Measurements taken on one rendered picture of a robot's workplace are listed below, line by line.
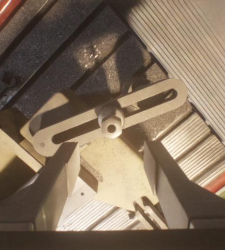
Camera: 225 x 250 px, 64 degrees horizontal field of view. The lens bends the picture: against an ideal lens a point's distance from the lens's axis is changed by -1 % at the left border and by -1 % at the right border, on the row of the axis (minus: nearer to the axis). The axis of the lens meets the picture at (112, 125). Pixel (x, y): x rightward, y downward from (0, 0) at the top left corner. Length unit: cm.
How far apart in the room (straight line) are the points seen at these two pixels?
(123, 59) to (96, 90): 12
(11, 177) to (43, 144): 17
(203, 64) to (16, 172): 61
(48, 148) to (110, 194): 19
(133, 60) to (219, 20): 29
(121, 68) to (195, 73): 25
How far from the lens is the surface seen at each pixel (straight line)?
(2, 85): 63
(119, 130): 24
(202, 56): 67
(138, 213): 44
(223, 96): 72
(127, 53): 55
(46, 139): 33
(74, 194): 39
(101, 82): 55
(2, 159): 47
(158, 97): 33
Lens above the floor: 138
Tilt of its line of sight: 75 degrees down
